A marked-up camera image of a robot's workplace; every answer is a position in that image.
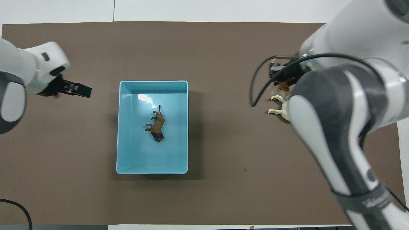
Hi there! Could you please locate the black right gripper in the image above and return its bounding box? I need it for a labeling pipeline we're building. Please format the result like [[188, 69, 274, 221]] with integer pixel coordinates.
[[269, 59, 309, 86]]

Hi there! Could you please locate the brown table mat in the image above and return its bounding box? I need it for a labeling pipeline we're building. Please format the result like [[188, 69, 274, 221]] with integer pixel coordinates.
[[0, 21, 408, 226]]

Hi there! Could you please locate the orange tiger toy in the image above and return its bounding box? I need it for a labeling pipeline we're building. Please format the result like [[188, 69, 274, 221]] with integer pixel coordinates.
[[270, 82, 291, 96]]

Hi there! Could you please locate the brown lion toy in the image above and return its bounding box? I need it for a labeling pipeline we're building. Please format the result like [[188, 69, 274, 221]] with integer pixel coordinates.
[[145, 104, 166, 142]]

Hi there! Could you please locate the light blue storage box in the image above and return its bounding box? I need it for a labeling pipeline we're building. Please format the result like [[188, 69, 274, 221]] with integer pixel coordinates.
[[116, 80, 189, 175]]

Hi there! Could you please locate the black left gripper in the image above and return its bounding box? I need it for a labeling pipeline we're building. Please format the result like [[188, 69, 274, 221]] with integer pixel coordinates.
[[61, 80, 92, 99]]

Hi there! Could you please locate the white horse toy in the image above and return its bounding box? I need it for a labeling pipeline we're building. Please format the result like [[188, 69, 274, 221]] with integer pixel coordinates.
[[267, 95, 292, 122]]

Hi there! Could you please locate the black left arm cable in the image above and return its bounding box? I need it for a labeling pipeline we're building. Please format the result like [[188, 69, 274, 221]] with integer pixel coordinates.
[[0, 198, 33, 230]]

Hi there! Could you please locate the black cable with white end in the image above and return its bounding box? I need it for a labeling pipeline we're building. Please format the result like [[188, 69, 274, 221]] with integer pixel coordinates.
[[387, 188, 409, 212]]

